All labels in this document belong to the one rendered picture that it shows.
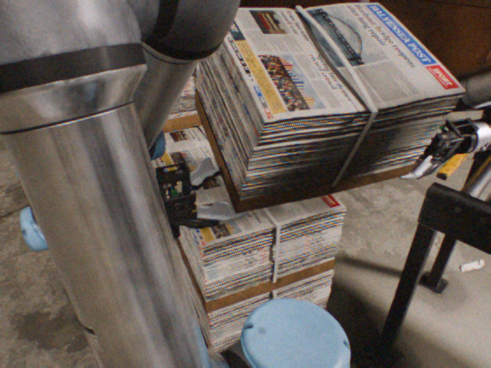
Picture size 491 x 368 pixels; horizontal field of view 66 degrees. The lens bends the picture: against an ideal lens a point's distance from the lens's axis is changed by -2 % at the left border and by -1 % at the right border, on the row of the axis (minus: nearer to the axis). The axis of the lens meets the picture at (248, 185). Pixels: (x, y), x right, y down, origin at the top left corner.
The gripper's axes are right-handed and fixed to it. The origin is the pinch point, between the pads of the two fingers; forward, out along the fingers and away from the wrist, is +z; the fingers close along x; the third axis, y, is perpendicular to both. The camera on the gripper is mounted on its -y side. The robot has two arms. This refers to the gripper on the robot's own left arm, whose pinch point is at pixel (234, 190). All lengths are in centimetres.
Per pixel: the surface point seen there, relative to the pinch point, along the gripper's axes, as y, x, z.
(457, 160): -19, 5, 75
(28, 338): -114, 24, -69
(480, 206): -15, -12, 65
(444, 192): -18, -4, 61
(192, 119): -33, 51, 7
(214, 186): -22.7, 17.0, 2.8
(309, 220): -16.7, -2.4, 20.1
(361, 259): -110, 11, 84
